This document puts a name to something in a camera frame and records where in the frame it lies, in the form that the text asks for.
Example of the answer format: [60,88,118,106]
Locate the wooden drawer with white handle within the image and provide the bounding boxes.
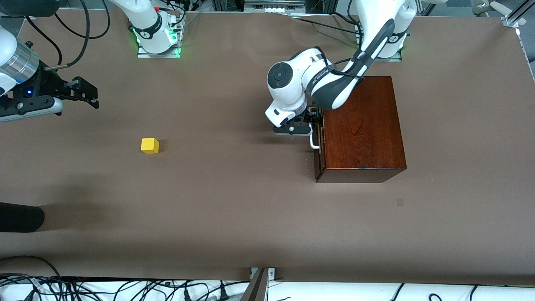
[309,107,326,173]

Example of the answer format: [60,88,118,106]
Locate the yellow cube block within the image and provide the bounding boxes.
[141,138,160,155]

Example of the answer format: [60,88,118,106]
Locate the dark brown wooden cabinet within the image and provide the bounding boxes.
[315,76,407,184]

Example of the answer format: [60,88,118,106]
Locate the brown table cover mat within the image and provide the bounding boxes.
[0,10,535,287]

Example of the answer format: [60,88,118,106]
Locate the grey control box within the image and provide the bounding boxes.
[244,0,306,14]

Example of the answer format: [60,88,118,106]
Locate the black ribbed cylinder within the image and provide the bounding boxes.
[0,202,45,233]

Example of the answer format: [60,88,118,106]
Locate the thin black cable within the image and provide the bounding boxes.
[24,15,64,65]

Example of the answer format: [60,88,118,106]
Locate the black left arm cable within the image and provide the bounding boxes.
[324,46,367,81]

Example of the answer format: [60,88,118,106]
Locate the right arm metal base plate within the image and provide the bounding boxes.
[137,17,181,58]

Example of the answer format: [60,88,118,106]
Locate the black left base cables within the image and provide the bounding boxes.
[288,13,361,36]

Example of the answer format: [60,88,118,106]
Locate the black base cables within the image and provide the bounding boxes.
[288,13,361,36]
[155,0,202,31]

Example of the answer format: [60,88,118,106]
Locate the black right base cables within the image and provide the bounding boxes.
[155,0,202,31]

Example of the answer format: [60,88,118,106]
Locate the black arched cable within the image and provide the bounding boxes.
[0,255,63,280]

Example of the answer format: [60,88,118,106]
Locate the grey metal post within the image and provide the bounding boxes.
[240,268,269,301]

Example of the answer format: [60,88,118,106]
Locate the black cable with plug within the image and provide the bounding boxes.
[176,280,252,301]

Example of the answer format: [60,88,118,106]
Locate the black cable with white label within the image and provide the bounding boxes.
[0,274,97,301]

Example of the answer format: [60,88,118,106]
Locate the black tangled cable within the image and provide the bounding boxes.
[96,279,177,301]

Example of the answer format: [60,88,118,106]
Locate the aluminium corner bracket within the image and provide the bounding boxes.
[504,13,528,29]

